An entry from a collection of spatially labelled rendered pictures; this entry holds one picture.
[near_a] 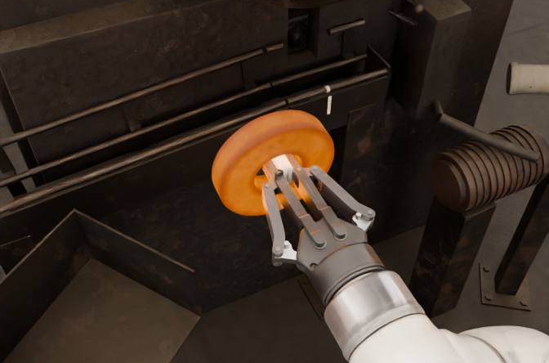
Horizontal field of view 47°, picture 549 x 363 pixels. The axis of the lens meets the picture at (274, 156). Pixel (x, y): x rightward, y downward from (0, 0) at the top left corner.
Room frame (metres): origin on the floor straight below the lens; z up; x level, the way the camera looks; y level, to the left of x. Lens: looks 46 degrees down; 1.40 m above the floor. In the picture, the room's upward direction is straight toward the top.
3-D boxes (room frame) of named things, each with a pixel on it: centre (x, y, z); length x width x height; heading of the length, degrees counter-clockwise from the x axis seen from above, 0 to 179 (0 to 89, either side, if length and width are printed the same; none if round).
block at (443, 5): (0.95, -0.28, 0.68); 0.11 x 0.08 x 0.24; 25
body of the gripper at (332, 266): (0.39, -0.07, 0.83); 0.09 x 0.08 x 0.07; 25
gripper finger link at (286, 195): (0.45, -0.03, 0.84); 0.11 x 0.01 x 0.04; 27
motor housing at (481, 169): (0.86, -0.43, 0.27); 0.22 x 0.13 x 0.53; 115
